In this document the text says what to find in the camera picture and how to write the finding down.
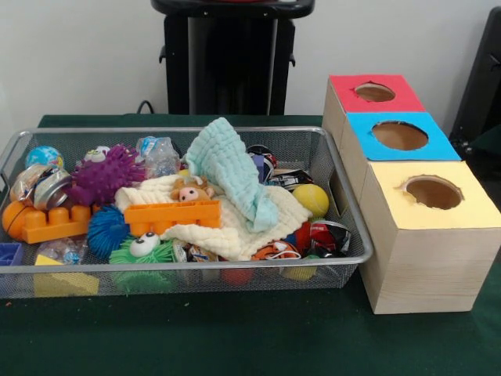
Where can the light blue waffle cloth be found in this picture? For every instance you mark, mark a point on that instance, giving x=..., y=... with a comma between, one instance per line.
x=227, y=164

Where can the yellow ball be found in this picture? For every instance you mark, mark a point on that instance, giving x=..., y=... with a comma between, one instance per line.
x=311, y=200

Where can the black stand frame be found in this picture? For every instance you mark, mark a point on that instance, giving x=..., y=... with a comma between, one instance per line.
x=481, y=78

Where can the cream waffle cloth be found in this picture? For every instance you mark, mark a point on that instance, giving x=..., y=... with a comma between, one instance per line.
x=231, y=239

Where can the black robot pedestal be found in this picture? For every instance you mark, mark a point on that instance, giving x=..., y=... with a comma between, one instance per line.
x=231, y=58

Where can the wooden box with three holes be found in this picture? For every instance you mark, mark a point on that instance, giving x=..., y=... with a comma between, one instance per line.
x=426, y=266

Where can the small globe ball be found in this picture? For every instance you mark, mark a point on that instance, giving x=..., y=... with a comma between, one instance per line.
x=43, y=156

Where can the purple spiky rubber toy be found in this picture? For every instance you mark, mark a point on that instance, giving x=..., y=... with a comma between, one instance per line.
x=107, y=172

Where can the long orange toy brick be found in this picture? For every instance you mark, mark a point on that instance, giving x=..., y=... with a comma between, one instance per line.
x=172, y=214

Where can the green puffer toy with eyes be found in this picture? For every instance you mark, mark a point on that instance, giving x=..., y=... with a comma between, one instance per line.
x=150, y=254

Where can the blue puffer ball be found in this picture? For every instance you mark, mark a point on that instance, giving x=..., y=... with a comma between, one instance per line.
x=107, y=231

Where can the dark green table cloth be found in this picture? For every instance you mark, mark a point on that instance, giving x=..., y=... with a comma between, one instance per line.
x=489, y=143
x=235, y=333

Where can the small brown plush toy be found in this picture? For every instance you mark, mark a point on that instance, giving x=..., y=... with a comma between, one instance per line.
x=189, y=192

